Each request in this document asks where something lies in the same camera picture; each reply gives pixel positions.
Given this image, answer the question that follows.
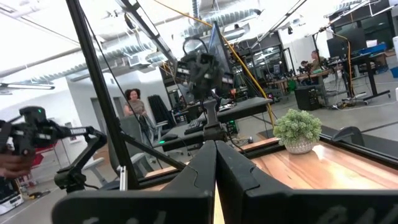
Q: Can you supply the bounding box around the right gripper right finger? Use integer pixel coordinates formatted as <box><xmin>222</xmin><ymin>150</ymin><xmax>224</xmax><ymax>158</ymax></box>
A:
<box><xmin>215</xmin><ymin>140</ymin><xmax>398</xmax><ymax>224</ymax></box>

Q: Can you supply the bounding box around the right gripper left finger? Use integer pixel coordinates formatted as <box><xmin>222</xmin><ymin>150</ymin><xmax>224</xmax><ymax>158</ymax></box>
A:
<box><xmin>51</xmin><ymin>139</ymin><xmax>218</xmax><ymax>224</ymax></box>

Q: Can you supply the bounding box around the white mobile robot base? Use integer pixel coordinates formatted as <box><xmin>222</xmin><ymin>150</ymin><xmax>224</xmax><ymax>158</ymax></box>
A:
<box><xmin>0</xmin><ymin>176</ymin><xmax>25</xmax><ymax>216</ymax></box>

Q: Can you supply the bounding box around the black keyboard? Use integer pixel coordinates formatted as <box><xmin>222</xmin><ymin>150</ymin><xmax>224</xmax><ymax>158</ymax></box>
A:
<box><xmin>183</xmin><ymin>119</ymin><xmax>206</xmax><ymax>136</ymax></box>

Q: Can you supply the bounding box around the green succulent plant in pot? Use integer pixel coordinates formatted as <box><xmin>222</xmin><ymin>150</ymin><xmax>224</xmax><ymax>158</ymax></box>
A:
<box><xmin>272</xmin><ymin>108</ymin><xmax>323</xmax><ymax>155</ymax></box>

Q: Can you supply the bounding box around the grey office chair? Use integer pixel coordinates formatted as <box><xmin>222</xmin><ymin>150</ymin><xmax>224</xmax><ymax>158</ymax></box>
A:
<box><xmin>119</xmin><ymin>114</ymin><xmax>169</xmax><ymax>158</ymax></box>

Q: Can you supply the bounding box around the white stool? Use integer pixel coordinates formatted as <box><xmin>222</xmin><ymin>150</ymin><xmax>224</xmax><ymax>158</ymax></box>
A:
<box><xmin>81</xmin><ymin>156</ymin><xmax>107</xmax><ymax>188</ymax></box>

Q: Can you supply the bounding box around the standing person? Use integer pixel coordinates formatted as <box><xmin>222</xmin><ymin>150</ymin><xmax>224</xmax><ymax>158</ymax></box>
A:
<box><xmin>123</xmin><ymin>88</ymin><xmax>149</xmax><ymax>119</ymax></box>

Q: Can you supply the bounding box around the wooden workbench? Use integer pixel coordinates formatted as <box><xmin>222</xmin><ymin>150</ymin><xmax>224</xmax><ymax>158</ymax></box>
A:
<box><xmin>266</xmin><ymin>68</ymin><xmax>331</xmax><ymax>95</ymax></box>

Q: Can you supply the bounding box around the seated person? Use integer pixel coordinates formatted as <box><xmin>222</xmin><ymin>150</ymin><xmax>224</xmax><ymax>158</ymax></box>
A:
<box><xmin>310</xmin><ymin>50</ymin><xmax>326</xmax><ymax>73</ymax></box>

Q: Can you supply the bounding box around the person's hand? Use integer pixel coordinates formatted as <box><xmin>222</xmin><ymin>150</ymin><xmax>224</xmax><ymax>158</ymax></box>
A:
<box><xmin>0</xmin><ymin>151</ymin><xmax>35</xmax><ymax>180</ymax></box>

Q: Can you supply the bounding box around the black computer monitor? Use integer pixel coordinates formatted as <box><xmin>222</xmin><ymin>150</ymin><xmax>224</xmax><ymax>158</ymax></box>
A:
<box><xmin>207</xmin><ymin>21</ymin><xmax>234</xmax><ymax>96</ymax></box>

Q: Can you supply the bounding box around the black standing desk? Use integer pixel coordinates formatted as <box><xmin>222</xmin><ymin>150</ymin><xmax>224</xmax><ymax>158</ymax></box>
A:
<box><xmin>325</xmin><ymin>52</ymin><xmax>392</xmax><ymax>105</ymax></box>

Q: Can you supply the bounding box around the blue storage bin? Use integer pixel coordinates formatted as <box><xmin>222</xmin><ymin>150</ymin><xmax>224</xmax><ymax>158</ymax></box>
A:
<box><xmin>356</xmin><ymin>42</ymin><xmax>389</xmax><ymax>57</ymax></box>

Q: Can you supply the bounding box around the long ceiling light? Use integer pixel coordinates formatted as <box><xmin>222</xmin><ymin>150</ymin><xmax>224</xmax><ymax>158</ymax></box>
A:
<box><xmin>0</xmin><ymin>82</ymin><xmax>56</xmax><ymax>91</ymax></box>

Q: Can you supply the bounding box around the black clamp bracket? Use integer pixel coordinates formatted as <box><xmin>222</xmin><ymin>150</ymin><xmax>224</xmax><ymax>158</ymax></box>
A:
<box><xmin>330</xmin><ymin>125</ymin><xmax>366</xmax><ymax>147</ymax></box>

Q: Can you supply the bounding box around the yellow hanging cable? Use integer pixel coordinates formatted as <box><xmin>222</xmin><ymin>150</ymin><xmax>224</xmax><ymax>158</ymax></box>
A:
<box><xmin>151</xmin><ymin>0</ymin><xmax>277</xmax><ymax>129</ymax></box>

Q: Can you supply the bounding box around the silver ceiling air duct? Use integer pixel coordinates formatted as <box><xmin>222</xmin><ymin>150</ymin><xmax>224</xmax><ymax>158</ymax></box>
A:
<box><xmin>182</xmin><ymin>7</ymin><xmax>262</xmax><ymax>39</ymax></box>

